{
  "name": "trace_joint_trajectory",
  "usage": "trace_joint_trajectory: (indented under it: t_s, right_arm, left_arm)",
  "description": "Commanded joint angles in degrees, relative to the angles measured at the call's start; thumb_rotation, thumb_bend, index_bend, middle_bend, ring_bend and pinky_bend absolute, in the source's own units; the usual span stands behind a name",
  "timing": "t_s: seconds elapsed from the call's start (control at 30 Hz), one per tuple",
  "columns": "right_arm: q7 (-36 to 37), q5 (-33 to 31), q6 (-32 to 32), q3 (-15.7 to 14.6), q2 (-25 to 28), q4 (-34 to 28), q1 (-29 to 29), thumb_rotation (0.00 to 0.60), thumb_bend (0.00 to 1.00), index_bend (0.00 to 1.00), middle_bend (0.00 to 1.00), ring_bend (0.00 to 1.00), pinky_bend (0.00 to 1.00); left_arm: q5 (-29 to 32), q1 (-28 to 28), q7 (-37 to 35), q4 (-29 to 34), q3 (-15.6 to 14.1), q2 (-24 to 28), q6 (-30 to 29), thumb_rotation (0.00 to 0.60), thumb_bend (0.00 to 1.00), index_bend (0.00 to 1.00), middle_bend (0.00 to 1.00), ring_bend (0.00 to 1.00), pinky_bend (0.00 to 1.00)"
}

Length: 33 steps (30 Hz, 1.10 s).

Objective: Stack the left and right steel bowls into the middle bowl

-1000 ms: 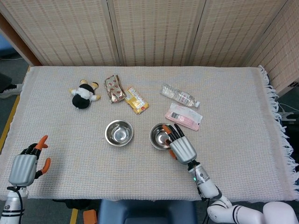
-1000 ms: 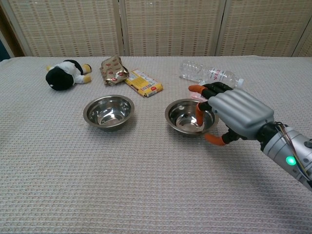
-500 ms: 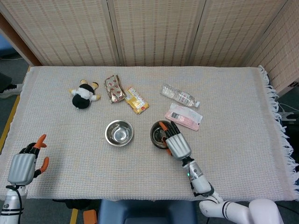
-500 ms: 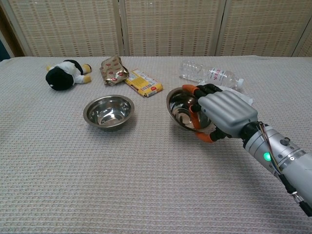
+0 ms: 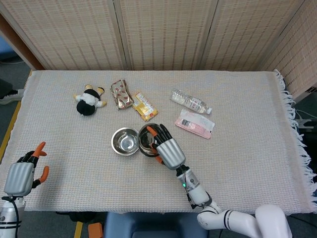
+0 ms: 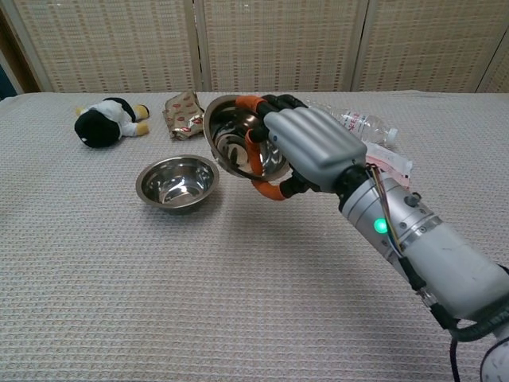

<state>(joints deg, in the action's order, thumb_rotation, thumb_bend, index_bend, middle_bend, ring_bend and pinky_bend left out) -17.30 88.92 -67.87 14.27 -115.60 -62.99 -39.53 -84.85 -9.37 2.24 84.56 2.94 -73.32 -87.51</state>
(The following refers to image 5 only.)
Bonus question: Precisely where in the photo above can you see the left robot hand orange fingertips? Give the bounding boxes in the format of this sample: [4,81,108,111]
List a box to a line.
[3,141,50,198]

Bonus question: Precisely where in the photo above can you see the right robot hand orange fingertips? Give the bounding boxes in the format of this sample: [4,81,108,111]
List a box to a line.
[146,123,187,171]

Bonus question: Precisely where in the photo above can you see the pink white packet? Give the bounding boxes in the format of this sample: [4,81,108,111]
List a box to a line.
[175,109,216,139]

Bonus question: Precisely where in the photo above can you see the yellow snack packet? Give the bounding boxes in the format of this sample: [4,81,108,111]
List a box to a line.
[132,91,159,122]

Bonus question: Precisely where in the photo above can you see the clear plastic water bottle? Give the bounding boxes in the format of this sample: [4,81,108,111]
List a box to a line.
[169,88,212,115]

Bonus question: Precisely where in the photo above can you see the gold snack packet red lips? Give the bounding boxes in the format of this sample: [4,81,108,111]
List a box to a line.
[110,79,135,111]

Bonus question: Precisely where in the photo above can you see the woven fringed tablecloth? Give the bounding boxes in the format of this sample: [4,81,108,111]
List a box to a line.
[0,69,314,216]

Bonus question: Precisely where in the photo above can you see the blue chair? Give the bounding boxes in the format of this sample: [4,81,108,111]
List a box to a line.
[103,212,210,238]

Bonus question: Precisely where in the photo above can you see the black white shoe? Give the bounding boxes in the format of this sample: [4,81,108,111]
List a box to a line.
[0,89,25,106]

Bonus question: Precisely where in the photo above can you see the orange block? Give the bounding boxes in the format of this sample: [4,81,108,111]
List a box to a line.
[89,222,103,238]

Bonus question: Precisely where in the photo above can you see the black white plush toy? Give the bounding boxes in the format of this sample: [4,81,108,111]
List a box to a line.
[72,84,108,117]

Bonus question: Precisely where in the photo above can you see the woven folding screen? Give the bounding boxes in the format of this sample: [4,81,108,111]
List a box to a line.
[0,0,317,100]

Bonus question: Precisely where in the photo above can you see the grey metal stand foot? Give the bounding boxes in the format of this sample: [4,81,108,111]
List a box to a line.
[294,118,315,129]

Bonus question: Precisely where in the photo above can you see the white cable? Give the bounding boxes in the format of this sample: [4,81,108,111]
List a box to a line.
[294,109,315,119]

